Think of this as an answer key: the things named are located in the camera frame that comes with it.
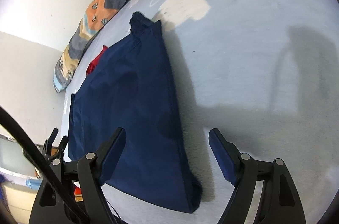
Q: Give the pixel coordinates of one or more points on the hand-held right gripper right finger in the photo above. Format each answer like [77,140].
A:
[222,157]

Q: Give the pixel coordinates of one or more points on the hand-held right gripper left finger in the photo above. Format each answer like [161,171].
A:
[114,149]

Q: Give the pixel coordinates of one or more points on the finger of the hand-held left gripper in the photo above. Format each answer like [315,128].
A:
[51,140]
[62,147]

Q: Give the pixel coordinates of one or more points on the navy shirt with red collar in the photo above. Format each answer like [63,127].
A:
[132,107]

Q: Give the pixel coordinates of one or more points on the light blue cloud bed sheet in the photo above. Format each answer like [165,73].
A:
[251,67]

